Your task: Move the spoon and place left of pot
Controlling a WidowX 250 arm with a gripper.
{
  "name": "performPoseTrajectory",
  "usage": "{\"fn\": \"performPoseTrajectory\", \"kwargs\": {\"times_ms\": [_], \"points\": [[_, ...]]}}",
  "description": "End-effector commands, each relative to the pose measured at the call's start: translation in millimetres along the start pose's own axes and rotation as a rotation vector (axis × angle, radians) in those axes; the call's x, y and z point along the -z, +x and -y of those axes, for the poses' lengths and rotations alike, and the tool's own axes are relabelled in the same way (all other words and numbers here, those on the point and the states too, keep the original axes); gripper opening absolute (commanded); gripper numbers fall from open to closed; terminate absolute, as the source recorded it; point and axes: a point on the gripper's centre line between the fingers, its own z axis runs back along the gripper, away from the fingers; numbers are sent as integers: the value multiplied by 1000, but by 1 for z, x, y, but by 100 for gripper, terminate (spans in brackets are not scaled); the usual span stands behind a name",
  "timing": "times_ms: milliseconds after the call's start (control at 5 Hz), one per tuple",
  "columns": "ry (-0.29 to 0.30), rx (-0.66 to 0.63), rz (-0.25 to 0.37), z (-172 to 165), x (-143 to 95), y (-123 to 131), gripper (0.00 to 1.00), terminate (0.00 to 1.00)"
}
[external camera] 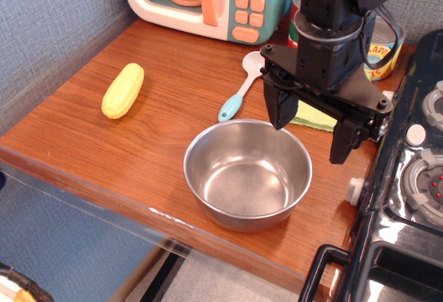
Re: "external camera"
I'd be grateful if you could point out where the white stove knob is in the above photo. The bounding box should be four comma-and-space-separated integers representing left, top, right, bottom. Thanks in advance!
345, 177, 365, 206
382, 91, 395, 102

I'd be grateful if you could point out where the white ladle with teal handle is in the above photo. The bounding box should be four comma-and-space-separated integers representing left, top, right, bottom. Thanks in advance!
218, 51, 265, 123

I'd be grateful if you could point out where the teal toy microwave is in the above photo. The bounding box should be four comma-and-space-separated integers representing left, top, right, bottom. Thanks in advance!
128, 0, 291, 45

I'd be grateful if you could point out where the tomato sauce can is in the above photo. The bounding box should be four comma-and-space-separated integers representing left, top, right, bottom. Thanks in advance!
288, 0, 301, 48

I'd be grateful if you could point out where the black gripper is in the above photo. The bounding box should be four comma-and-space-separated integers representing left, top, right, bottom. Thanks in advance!
260, 21, 392, 164

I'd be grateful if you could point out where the black toy stove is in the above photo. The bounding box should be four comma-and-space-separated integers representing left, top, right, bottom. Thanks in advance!
300, 30, 442, 301

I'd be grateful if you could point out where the green folded cloth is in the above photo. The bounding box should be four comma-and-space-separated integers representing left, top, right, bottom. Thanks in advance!
291, 100, 337, 132

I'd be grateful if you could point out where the pineapple slices can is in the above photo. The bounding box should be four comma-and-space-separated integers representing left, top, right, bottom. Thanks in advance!
364, 15, 406, 82

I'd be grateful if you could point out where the yellow toy corn cob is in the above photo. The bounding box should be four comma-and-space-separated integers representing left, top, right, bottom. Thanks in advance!
101, 63, 145, 119

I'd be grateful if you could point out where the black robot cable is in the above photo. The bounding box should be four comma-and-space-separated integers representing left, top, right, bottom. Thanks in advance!
358, 6, 402, 71

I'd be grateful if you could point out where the stainless steel pot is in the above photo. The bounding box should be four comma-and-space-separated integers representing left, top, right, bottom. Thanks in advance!
183, 119, 313, 233

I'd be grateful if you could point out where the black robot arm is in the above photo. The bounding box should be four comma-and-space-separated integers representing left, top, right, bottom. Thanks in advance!
260, 0, 400, 164

